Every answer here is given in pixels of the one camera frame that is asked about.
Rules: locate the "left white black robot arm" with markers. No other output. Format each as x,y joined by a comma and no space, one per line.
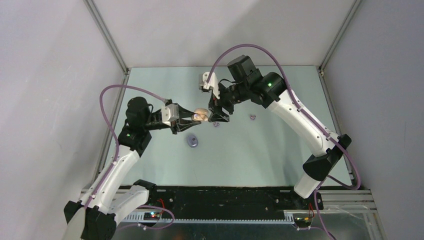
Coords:
96,215

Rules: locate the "aluminium frame rail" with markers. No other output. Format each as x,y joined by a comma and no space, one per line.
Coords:
334,201

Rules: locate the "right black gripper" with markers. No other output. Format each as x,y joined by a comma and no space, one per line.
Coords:
215,108

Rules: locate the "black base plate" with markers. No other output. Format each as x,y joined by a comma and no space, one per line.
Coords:
207,203

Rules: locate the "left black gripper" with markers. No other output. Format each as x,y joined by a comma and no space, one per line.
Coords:
180,127

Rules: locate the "beige earbud charging case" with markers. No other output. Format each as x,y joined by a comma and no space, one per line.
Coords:
200,115

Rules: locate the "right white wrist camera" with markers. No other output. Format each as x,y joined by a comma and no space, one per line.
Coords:
209,83

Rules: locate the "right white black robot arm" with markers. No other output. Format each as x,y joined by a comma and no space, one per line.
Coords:
273,93

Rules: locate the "left aluminium corner post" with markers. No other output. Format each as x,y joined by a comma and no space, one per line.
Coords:
106,34

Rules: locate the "aluminium corner post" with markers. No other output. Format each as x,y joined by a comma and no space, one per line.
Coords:
339,34
106,34

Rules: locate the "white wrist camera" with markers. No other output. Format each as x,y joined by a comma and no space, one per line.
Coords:
209,83
169,113

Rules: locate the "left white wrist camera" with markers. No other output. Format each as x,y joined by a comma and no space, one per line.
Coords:
169,113

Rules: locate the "right aluminium corner post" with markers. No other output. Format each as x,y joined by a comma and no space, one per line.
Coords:
339,34

